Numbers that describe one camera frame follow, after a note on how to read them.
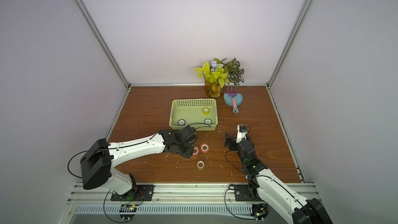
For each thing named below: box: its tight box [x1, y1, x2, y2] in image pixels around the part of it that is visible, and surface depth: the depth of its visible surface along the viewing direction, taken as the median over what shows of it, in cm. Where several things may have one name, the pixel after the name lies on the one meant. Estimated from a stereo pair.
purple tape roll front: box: [177, 118, 187, 126], surface depth 100 cm
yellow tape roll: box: [202, 107, 210, 116], surface depth 105 cm
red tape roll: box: [200, 143, 210, 154], surface depth 89 cm
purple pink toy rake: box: [226, 86, 239, 114], surface depth 108 cm
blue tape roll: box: [203, 118, 213, 125], surface depth 102 cm
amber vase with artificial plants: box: [193, 57, 245, 98], surface depth 97 cm
